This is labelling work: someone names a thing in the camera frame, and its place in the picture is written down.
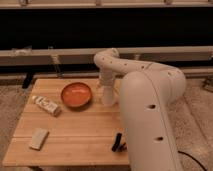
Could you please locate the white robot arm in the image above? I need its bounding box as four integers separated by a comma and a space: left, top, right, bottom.
94, 48, 186, 171

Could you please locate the white ceramic cup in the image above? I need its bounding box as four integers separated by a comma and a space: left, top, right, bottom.
101, 86, 116, 107

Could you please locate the white rectangular sponge block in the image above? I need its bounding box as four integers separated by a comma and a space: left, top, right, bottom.
29, 128, 49, 150

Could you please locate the wooden table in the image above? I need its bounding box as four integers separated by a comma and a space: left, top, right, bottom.
3, 79, 128, 166

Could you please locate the black cable on floor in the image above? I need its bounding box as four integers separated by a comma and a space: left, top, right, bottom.
176, 150, 209, 171

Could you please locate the grey metal rail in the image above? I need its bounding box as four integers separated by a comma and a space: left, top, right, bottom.
0, 46, 213, 66

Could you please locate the orange bowl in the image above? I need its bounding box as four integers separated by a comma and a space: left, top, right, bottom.
61, 82, 92, 108

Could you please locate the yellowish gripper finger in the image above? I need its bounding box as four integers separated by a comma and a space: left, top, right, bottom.
96, 79, 102, 88

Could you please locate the white tube with label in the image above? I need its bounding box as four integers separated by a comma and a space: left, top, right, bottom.
32, 95, 61, 117

